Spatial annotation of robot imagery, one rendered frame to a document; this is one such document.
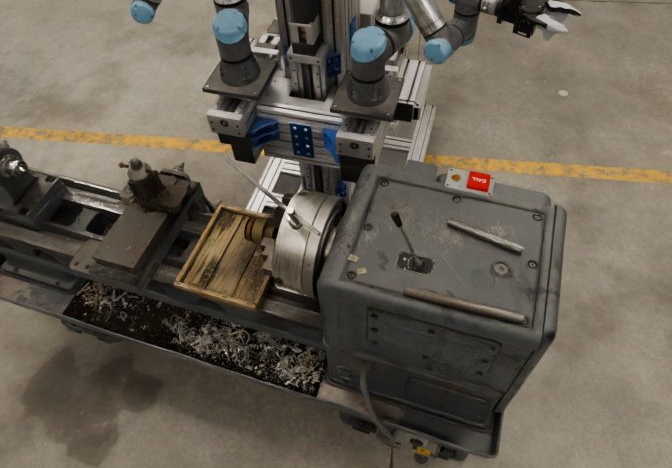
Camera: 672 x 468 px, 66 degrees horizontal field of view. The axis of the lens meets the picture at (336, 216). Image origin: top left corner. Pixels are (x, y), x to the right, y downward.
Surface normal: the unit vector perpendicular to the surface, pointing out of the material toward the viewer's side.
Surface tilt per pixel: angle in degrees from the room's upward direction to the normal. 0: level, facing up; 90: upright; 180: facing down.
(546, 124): 0
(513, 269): 0
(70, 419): 0
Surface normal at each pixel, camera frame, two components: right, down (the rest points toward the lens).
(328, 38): -0.27, 0.78
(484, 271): -0.04, -0.60
